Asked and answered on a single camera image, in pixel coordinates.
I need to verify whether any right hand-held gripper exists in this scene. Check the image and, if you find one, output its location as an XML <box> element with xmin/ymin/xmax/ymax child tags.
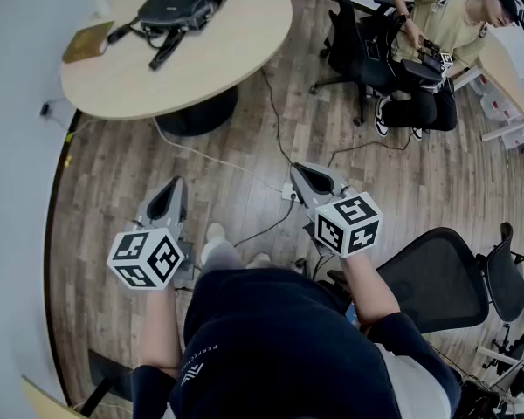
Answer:
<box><xmin>290</xmin><ymin>162</ymin><xmax>384</xmax><ymax>260</ymax></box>

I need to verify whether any white paper cup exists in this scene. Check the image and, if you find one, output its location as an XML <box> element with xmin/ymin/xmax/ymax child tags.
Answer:
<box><xmin>86</xmin><ymin>0</ymin><xmax>113</xmax><ymax>17</ymax></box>

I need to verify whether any person's left forearm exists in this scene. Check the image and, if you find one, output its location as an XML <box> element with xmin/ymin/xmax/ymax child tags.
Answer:
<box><xmin>137</xmin><ymin>284</ymin><xmax>184</xmax><ymax>371</ymax></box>

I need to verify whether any group of white storage boxes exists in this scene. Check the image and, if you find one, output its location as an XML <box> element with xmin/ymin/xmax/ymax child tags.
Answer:
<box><xmin>471</xmin><ymin>70</ymin><xmax>524</xmax><ymax>150</ymax></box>

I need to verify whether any brown hardcover book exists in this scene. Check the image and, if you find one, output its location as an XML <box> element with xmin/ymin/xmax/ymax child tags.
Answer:
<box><xmin>62</xmin><ymin>20</ymin><xmax>115</xmax><ymax>64</ymax></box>

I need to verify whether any person's leg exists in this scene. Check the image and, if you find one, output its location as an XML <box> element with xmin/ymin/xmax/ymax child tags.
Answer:
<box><xmin>245</xmin><ymin>252</ymin><xmax>272</xmax><ymax>271</ymax></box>
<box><xmin>199</xmin><ymin>223</ymin><xmax>245</xmax><ymax>275</ymax></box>

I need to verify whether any black mesh office chair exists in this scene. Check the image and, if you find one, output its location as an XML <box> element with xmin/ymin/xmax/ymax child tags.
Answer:
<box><xmin>327</xmin><ymin>227</ymin><xmax>490</xmax><ymax>335</ymax></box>
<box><xmin>475</xmin><ymin>221</ymin><xmax>524</xmax><ymax>325</ymax></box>

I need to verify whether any person's right leg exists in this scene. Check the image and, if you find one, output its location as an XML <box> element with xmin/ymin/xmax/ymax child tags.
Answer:
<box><xmin>245</xmin><ymin>252</ymin><xmax>272</xmax><ymax>271</ymax></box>

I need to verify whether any person's right forearm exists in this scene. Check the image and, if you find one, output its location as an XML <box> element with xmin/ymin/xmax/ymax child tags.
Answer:
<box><xmin>340</xmin><ymin>251</ymin><xmax>401</xmax><ymax>327</ymax></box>

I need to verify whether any light wooden desk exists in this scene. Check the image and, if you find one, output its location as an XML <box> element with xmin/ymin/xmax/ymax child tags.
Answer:
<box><xmin>453</xmin><ymin>28</ymin><xmax>524</xmax><ymax>143</ymax></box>

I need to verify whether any person's left leg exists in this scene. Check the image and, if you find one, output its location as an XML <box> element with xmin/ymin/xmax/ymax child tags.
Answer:
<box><xmin>199</xmin><ymin>223</ymin><xmax>245</xmax><ymax>275</ymax></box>

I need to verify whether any person's torso in navy shirt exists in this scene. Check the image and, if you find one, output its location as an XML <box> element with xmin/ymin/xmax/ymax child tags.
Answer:
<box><xmin>130</xmin><ymin>266</ymin><xmax>464</xmax><ymax>419</ymax></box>

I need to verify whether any black floor cable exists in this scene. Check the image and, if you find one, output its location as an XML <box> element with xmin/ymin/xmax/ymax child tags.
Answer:
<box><xmin>328</xmin><ymin>127</ymin><xmax>415</xmax><ymax>169</ymax></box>
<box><xmin>260</xmin><ymin>67</ymin><xmax>296</xmax><ymax>168</ymax></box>

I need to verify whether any white floor cable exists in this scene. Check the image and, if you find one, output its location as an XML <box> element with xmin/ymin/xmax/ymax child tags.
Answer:
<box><xmin>154</xmin><ymin>118</ymin><xmax>286</xmax><ymax>193</ymax></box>

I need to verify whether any black round table base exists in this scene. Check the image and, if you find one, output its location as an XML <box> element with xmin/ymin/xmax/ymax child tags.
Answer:
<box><xmin>155</xmin><ymin>83</ymin><xmax>239</xmax><ymax>138</ymax></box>

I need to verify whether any black leather backpack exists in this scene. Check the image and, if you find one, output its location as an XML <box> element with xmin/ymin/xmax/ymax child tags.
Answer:
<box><xmin>107</xmin><ymin>0</ymin><xmax>232</xmax><ymax>72</ymax></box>

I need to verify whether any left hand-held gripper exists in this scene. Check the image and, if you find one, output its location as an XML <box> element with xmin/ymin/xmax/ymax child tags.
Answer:
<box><xmin>107</xmin><ymin>175</ymin><xmax>197</xmax><ymax>292</ymax></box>

